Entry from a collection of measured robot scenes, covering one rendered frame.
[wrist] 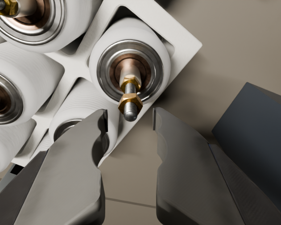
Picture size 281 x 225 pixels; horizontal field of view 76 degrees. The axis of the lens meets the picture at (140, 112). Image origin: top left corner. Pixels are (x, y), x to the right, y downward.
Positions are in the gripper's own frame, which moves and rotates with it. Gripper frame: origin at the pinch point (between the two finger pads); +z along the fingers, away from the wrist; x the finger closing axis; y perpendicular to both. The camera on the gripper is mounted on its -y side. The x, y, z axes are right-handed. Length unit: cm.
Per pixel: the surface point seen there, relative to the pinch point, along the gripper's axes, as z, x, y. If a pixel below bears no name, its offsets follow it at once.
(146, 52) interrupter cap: 9.1, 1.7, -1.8
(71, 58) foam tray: 16.4, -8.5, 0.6
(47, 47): 9.4, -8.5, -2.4
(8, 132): 12.6, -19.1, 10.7
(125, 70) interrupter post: 7.7, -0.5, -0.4
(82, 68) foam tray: 16.4, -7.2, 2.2
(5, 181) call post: 16.3, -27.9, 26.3
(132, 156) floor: 34, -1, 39
